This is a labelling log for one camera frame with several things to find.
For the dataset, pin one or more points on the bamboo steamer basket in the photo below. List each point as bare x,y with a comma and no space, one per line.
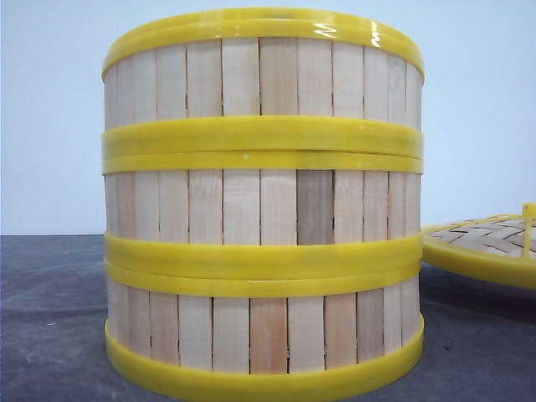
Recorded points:
249,88
264,228
299,351

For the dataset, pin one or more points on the woven bamboo steamer lid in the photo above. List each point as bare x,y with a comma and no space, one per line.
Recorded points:
499,249

